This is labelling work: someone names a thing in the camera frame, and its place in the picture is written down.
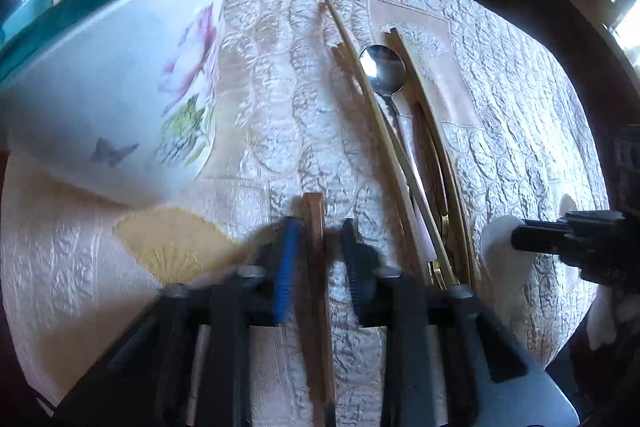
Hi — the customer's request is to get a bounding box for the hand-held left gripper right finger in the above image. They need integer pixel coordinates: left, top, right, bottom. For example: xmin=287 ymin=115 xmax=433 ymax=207
xmin=340 ymin=217 xmax=581 ymax=427

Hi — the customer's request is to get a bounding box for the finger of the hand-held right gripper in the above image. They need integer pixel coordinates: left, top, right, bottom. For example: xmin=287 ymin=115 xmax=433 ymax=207
xmin=511 ymin=209 xmax=626 ymax=258

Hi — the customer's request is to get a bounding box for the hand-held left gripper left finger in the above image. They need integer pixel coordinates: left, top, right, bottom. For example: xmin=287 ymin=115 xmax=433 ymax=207
xmin=55 ymin=217 xmax=306 ymax=427

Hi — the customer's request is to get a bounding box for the brown wooden chopstick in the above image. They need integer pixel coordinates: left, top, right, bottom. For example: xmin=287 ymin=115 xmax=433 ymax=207
xmin=301 ymin=192 xmax=337 ymax=410

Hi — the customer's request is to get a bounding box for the white napkin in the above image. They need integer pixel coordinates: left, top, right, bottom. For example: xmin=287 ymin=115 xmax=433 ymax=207
xmin=480 ymin=194 xmax=578 ymax=335

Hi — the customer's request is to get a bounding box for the white floral pot teal rim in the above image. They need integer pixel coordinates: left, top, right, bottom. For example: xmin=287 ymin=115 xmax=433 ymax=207
xmin=0 ymin=0 xmax=238 ymax=208

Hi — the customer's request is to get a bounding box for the person's right hand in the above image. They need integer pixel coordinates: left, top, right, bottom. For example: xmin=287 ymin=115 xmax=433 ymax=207
xmin=586 ymin=277 xmax=637 ymax=352

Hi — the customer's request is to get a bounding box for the gold metal utensil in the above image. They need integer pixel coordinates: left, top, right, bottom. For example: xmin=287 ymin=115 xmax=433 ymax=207
xmin=427 ymin=213 xmax=458 ymax=290

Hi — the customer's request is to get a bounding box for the quilted cream tablecloth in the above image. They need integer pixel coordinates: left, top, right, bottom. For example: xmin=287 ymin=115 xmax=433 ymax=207
xmin=0 ymin=0 xmax=611 ymax=427

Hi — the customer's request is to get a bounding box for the golden brown chopstick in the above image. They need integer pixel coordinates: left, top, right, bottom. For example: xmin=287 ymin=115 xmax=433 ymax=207
xmin=390 ymin=28 xmax=478 ymax=288

